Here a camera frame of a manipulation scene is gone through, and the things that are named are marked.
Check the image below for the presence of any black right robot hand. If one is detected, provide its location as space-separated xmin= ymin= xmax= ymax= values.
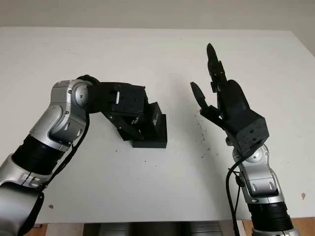
xmin=189 ymin=43 xmax=254 ymax=135

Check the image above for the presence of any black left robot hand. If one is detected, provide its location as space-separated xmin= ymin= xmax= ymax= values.
xmin=102 ymin=112 xmax=145 ymax=142

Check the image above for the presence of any black RealSense box lid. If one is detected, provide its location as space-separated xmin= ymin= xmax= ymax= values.
xmin=127 ymin=101 xmax=168 ymax=142

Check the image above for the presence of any dark robot torso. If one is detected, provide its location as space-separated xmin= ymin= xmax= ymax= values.
xmin=83 ymin=222 xmax=244 ymax=236

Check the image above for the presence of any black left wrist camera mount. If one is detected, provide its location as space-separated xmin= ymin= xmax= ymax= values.
xmin=87 ymin=82 xmax=149 ymax=119

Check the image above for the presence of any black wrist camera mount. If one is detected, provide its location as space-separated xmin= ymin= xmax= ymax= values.
xmin=229 ymin=115 xmax=270 ymax=157
xmin=87 ymin=82 xmax=149 ymax=119

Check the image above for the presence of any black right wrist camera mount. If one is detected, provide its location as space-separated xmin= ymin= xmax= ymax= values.
xmin=229 ymin=115 xmax=270 ymax=157

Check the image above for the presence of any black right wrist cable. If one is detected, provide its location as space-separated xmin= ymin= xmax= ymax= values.
xmin=225 ymin=159 xmax=244 ymax=236

